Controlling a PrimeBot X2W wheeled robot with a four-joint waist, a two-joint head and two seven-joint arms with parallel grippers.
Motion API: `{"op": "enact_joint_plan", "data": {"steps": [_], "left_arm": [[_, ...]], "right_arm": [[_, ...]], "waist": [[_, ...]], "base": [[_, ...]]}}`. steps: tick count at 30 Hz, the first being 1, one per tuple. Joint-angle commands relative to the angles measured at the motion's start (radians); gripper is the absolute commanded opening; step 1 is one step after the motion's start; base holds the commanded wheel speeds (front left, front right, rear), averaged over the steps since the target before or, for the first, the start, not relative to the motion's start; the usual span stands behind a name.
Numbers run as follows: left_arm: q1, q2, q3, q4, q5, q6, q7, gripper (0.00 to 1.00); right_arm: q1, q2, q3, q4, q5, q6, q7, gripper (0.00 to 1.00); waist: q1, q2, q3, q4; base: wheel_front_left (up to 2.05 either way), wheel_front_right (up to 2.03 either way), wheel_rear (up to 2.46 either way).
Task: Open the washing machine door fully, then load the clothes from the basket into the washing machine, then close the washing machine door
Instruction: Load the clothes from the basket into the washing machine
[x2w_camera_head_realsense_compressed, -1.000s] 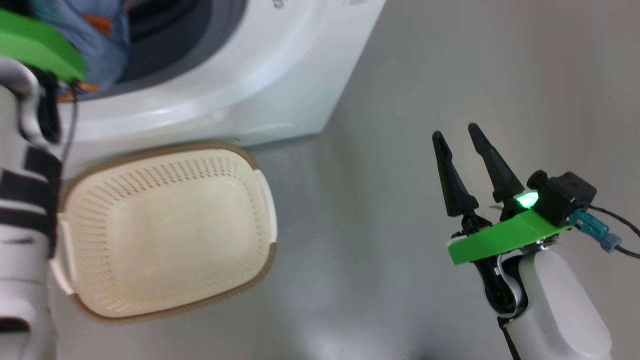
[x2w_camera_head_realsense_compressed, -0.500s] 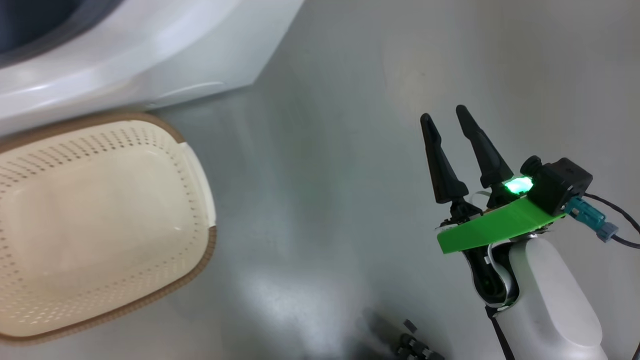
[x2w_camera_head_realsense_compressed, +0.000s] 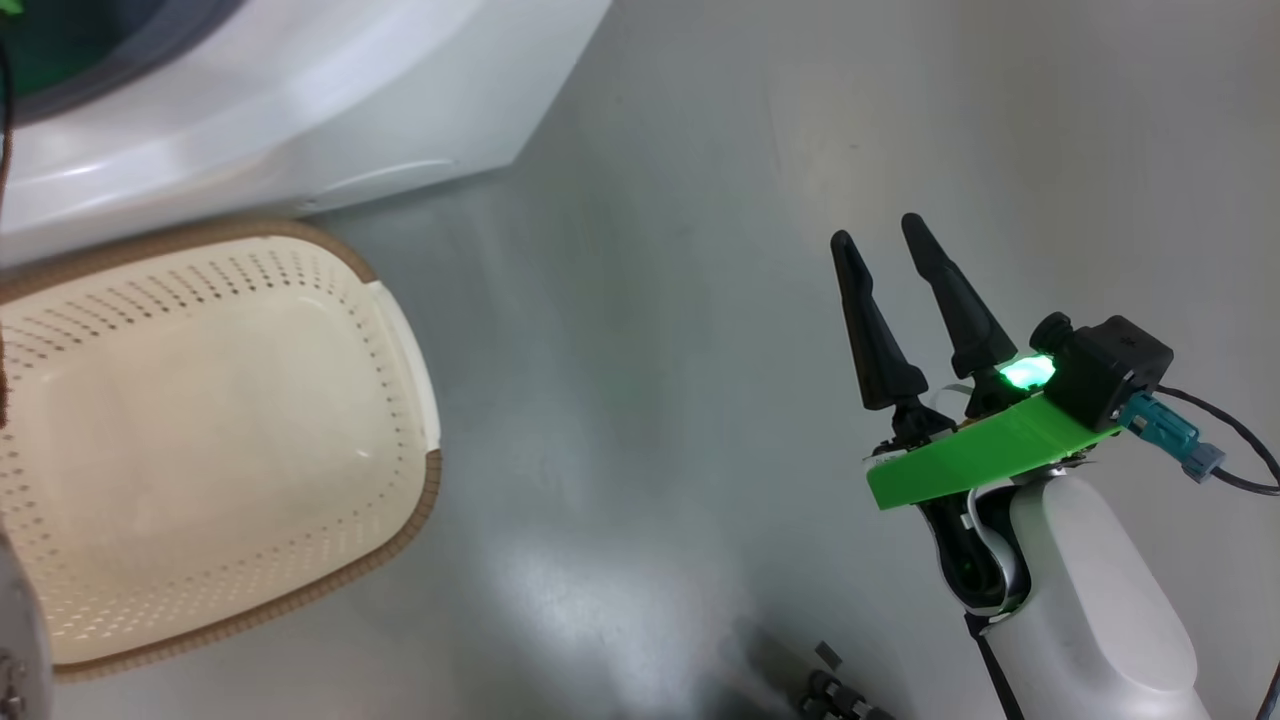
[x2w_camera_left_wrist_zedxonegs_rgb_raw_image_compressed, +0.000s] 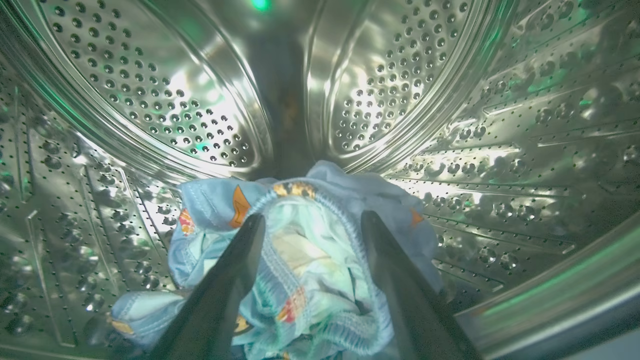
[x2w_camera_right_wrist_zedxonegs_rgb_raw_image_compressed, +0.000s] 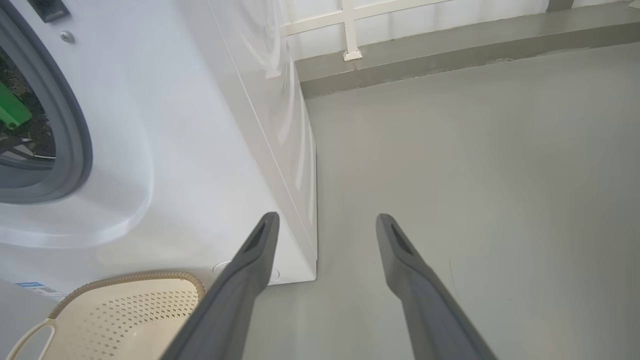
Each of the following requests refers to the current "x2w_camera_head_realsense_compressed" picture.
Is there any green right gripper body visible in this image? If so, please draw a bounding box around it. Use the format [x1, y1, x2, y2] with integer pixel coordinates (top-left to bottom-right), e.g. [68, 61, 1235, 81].
[864, 352, 1123, 512]

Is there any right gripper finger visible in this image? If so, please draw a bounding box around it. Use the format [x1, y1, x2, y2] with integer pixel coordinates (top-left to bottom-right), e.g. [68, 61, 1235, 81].
[900, 213, 1019, 380]
[829, 230, 929, 410]

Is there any white front-load washing machine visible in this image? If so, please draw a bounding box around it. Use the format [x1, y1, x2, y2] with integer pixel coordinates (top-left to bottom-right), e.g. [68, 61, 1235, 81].
[0, 0, 613, 269]

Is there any grey rubber door gasket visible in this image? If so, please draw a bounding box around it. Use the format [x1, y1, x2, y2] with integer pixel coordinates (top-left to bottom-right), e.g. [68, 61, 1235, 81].
[0, 0, 246, 126]

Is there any cream perforated laundry basket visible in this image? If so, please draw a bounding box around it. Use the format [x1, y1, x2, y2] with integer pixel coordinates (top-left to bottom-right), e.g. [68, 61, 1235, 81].
[0, 218, 443, 683]

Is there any teal right camera connector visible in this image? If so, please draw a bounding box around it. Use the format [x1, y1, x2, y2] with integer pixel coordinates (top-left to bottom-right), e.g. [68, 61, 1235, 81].
[1118, 390, 1226, 484]

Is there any black cable along right arm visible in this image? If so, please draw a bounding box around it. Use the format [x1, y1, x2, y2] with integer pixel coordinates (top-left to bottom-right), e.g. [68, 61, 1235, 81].
[963, 612, 1023, 720]

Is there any thin black right camera cable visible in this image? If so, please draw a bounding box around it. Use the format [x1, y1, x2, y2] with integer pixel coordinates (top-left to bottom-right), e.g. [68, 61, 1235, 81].
[1155, 385, 1280, 496]

